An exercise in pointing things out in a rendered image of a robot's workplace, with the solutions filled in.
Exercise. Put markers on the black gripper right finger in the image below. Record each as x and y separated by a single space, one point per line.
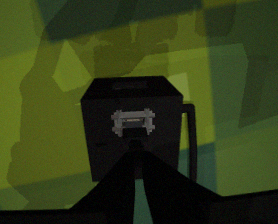
175 199

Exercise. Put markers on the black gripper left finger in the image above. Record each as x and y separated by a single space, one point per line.
111 201

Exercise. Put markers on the black cube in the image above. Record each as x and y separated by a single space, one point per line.
106 95

